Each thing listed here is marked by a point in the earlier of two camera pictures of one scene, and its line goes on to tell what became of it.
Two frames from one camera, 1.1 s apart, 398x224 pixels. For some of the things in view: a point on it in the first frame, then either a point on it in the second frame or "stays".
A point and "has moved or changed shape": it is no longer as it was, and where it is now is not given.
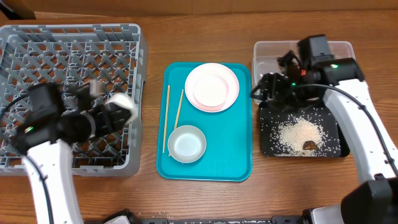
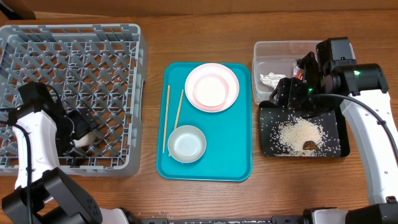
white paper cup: (122, 99) has moved or changed shape
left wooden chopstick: (166, 117) stays
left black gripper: (111, 121) -> (86, 124)
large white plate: (212, 88) stays
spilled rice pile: (291, 135) stays
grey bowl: (186, 144) stays
